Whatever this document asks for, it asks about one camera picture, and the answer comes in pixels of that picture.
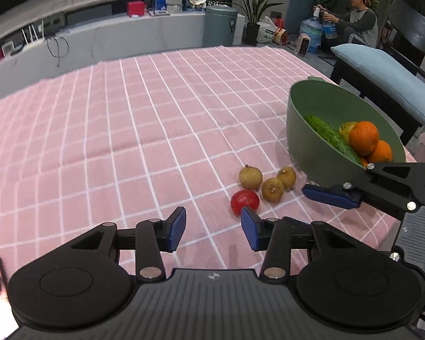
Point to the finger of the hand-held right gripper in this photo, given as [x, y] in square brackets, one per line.
[395, 256]
[329, 196]

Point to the red tomato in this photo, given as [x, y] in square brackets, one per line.
[244, 201]

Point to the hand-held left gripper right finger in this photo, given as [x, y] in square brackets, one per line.
[251, 230]

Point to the orange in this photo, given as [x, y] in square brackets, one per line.
[380, 152]
[363, 162]
[364, 136]

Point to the red box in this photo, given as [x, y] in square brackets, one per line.
[136, 9]

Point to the green cucumber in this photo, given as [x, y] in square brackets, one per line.
[326, 132]

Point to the light blue seat cushion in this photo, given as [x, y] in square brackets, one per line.
[382, 78]

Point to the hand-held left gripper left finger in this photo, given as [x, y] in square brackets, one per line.
[173, 230]

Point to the black chair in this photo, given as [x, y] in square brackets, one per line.
[414, 24]

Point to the white marble media console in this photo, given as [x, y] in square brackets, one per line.
[127, 39]

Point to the grey round trash can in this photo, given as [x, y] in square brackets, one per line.
[219, 28]

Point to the white router with antennas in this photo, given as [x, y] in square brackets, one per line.
[32, 37]

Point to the pink checkered tablecloth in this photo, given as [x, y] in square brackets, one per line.
[127, 131]

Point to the large blue water jug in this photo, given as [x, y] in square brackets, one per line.
[311, 33]

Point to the yellow green mango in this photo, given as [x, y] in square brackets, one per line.
[345, 129]

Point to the small white heater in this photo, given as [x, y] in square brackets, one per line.
[304, 45]

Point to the blue box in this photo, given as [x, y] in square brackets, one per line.
[161, 3]

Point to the green colander bowl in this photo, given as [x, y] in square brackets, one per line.
[315, 102]

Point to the clear water bottle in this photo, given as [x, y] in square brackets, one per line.
[328, 28]

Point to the small brown longan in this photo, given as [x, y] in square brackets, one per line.
[286, 177]
[250, 177]
[273, 190]

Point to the long-leaf plant in black pot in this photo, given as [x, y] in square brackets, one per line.
[253, 10]

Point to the red yellow bag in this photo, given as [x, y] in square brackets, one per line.
[280, 33]

